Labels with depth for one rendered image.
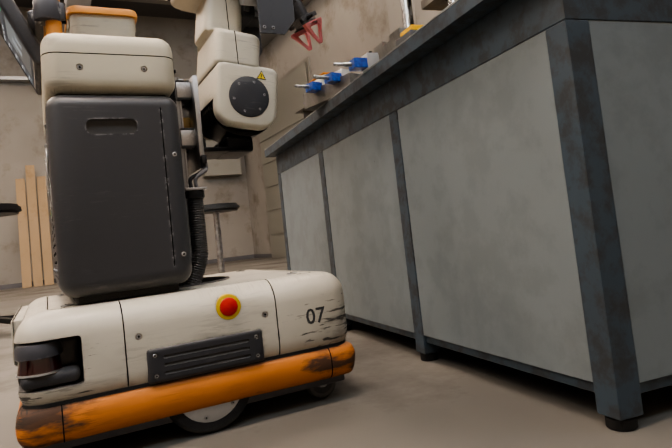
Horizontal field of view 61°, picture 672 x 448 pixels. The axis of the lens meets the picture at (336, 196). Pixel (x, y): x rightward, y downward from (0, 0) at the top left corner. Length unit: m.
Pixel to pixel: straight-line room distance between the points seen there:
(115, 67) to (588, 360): 1.03
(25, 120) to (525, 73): 11.18
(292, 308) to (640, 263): 0.66
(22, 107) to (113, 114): 10.78
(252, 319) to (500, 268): 0.52
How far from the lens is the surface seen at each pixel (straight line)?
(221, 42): 1.49
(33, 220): 11.26
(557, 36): 1.06
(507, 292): 1.21
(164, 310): 1.16
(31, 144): 11.83
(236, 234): 12.16
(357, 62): 1.63
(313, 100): 1.97
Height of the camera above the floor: 0.37
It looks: 4 degrees up
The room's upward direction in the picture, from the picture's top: 6 degrees counter-clockwise
